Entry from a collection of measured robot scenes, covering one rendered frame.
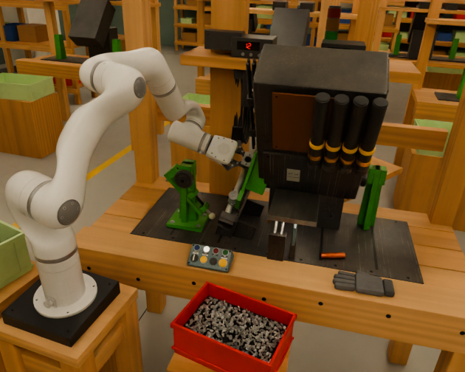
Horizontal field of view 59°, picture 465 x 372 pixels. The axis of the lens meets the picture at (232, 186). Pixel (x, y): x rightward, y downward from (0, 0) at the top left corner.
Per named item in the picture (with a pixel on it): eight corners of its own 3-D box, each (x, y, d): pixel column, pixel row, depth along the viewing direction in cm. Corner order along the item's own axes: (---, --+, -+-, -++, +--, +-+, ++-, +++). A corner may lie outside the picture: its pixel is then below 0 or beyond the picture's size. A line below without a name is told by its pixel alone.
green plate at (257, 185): (258, 207, 154) (277, 159, 144) (237, 200, 154) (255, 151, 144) (262, 193, 164) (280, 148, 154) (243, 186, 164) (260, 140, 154)
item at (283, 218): (315, 230, 132) (317, 222, 130) (266, 222, 135) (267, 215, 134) (321, 179, 166) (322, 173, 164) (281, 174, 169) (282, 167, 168)
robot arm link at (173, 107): (166, 61, 144) (192, 119, 169) (145, 94, 137) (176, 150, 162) (187, 63, 141) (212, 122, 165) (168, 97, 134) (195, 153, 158)
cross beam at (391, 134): (443, 152, 174) (449, 132, 170) (157, 120, 199) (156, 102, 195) (440, 147, 178) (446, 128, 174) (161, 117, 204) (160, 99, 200)
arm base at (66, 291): (69, 327, 120) (58, 280, 110) (19, 306, 126) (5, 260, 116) (109, 284, 135) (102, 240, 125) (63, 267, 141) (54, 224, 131)
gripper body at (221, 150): (201, 152, 154) (229, 164, 153) (212, 129, 156) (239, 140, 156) (201, 159, 161) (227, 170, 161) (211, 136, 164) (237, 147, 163)
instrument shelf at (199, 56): (418, 84, 145) (421, 73, 144) (179, 65, 163) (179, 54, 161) (409, 71, 167) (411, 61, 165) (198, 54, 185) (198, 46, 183)
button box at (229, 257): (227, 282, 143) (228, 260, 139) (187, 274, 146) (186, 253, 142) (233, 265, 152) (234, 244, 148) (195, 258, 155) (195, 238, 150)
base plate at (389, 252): (422, 288, 142) (424, 283, 141) (130, 237, 163) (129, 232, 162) (406, 225, 178) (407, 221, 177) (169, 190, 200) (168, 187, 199)
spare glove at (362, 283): (390, 280, 142) (392, 274, 141) (394, 300, 133) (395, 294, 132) (331, 270, 146) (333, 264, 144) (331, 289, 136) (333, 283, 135)
